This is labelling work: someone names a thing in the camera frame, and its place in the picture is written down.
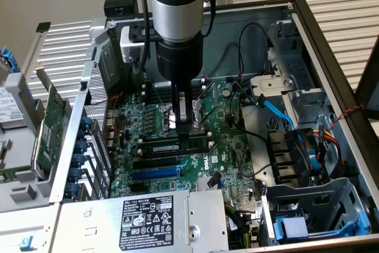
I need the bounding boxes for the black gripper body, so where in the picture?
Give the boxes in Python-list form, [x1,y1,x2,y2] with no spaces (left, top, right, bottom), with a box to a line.
[156,35,204,88]

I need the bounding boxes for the green RAM stick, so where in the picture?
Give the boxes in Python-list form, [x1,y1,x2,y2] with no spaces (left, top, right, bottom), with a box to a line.
[140,134,210,160]

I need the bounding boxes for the black RAM slot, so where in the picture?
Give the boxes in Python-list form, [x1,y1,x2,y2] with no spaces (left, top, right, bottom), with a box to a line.
[142,89,208,103]
[139,130,210,144]
[136,142,214,159]
[142,82,207,95]
[141,85,207,98]
[136,131,213,148]
[141,78,207,91]

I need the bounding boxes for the silver CPU socket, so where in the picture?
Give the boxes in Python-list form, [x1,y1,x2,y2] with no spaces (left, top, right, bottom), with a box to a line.
[158,100,205,137]

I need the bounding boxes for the thin metal locking lever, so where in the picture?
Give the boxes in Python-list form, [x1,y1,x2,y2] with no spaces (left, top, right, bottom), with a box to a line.
[198,106,219,126]
[146,77,167,109]

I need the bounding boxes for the open grey PC case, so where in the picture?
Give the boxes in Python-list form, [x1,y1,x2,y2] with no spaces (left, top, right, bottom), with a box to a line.
[0,0,379,253]

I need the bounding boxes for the long black expansion slot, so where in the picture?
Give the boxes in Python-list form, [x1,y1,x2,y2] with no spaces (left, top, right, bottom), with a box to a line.
[132,156,178,170]

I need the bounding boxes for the green Dell motherboard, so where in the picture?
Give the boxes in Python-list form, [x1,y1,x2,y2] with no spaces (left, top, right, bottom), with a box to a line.
[107,79,266,246]

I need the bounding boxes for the blue expansion slot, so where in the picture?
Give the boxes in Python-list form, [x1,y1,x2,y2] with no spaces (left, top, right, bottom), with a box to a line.
[131,167,181,181]

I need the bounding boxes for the rear port connectors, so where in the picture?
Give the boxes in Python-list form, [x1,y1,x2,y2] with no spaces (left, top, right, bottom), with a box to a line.
[105,107,122,150]

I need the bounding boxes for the silver chipset heat sink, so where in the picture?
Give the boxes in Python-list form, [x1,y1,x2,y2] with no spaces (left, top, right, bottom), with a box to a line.
[195,175,221,192]

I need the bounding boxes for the small black box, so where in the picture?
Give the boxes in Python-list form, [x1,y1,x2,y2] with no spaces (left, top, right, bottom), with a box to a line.
[103,0,140,17]

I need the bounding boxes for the short black expansion slot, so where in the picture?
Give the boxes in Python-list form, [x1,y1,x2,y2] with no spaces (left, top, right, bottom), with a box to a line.
[130,183,150,193]

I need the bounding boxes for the blue card retention clip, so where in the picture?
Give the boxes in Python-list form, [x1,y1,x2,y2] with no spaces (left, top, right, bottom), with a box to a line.
[80,116,94,131]
[73,140,89,155]
[64,182,79,197]
[72,153,86,168]
[68,167,83,182]

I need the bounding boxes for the black fan assembly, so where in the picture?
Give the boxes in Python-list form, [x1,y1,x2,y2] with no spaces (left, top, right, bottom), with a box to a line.
[266,128,331,190]

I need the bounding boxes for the silver metal disk bay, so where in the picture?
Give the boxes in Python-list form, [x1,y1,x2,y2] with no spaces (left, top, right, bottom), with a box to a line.
[249,19,337,131]

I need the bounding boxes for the green expansion card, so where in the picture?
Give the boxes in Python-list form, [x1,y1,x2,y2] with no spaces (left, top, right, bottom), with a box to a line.
[30,62,68,180]

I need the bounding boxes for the grey power supply unit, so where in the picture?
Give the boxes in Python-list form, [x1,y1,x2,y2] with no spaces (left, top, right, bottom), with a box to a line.
[49,189,230,253]

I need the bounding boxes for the grey disk bay with carrier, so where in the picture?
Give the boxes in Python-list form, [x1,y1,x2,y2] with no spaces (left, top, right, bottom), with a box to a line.
[259,177,372,246]

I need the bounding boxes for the blue plastic drive carrier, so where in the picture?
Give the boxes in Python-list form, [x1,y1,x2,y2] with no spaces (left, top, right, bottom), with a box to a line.
[272,210,372,244]

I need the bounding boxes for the silver hard disk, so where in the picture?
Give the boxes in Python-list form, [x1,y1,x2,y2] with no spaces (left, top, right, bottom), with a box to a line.
[0,86,26,132]

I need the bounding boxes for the grey plastic parts rack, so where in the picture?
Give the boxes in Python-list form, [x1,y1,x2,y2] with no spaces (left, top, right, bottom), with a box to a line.
[0,71,76,214]

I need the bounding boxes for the green circuit board strip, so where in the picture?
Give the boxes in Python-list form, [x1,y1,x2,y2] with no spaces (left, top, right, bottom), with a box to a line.
[0,165,33,181]

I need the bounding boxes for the small green circuit board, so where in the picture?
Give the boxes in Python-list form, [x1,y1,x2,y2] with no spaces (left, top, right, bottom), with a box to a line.
[0,137,13,162]

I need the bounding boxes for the black leaning panel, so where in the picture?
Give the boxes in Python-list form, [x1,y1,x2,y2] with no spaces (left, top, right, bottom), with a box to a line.
[354,39,379,121]

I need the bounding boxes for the blue case release latch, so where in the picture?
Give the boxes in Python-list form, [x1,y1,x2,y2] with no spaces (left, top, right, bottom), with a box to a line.
[19,234,36,252]

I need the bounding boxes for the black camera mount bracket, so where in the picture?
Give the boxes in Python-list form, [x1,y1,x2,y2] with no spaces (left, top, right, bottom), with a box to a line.
[130,26,162,43]

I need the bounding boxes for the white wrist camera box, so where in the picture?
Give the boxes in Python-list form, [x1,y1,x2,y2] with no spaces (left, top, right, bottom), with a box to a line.
[120,25,146,64]

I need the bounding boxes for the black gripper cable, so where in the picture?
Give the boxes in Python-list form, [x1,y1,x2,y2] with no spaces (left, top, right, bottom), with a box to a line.
[203,0,219,38]

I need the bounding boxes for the thick black power wire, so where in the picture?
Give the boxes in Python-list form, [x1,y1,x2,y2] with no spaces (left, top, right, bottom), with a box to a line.
[237,23,269,84]

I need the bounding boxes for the black camera cable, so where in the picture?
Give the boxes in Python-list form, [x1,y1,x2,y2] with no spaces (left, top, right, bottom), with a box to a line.
[132,0,150,75]

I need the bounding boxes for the thin red black wire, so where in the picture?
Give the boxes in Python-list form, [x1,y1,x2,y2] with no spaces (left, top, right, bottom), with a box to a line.
[88,92,125,107]

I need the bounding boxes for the black wire plug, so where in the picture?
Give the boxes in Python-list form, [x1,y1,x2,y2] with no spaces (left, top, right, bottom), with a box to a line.
[208,171,223,189]

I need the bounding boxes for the blue flat data wire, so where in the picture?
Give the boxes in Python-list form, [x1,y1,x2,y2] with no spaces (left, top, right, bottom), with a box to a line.
[256,93,300,135]

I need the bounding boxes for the power supply wire bundle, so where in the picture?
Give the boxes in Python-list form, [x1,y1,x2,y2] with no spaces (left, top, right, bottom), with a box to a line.
[224,202,258,249]

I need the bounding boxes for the black rail end cap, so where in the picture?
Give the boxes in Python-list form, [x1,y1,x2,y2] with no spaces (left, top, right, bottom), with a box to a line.
[35,21,52,33]

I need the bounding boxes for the yellow red power wires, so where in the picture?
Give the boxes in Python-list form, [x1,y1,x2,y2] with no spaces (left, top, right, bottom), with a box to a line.
[313,125,347,177]

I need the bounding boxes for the red black twisted wire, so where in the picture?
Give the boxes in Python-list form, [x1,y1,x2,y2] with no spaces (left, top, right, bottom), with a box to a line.
[327,104,367,132]

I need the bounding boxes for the blue plastic drive bracket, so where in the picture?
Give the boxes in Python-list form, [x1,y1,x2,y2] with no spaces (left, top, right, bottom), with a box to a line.
[0,46,21,73]

